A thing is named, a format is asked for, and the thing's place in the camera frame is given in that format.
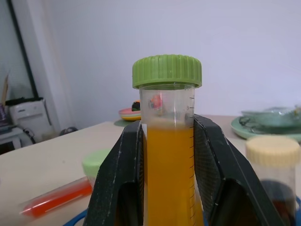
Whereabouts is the red liquid tube, pale-green cap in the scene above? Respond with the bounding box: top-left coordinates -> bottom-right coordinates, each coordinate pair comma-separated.
19,149 -> 111,218

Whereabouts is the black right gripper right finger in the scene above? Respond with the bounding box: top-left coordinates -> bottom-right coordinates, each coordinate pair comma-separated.
193,114 -> 286,226

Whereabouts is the green glass bowl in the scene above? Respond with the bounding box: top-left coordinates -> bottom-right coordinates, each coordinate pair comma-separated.
239,106 -> 301,129

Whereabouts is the round green placemat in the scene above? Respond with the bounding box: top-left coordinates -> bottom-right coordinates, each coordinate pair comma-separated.
114,119 -> 137,128

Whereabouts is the green plate with glass bowl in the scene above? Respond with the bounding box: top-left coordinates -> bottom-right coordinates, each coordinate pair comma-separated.
230,116 -> 301,143

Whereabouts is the yellow liquid tube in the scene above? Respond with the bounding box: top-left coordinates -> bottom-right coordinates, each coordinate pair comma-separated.
132,54 -> 205,226

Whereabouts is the stack of colourful plates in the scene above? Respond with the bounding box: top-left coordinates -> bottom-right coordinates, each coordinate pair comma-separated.
118,107 -> 142,122

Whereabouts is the white appliance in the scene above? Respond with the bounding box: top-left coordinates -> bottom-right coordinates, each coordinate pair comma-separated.
0,98 -> 53,155

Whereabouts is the black window frame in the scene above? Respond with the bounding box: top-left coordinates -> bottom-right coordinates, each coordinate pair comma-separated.
7,0 -> 40,99

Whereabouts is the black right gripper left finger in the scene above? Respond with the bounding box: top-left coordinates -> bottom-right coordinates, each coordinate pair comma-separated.
83,121 -> 144,226

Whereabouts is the dark liquid tube, cream cap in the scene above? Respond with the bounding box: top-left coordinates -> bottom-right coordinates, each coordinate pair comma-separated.
245,136 -> 301,226

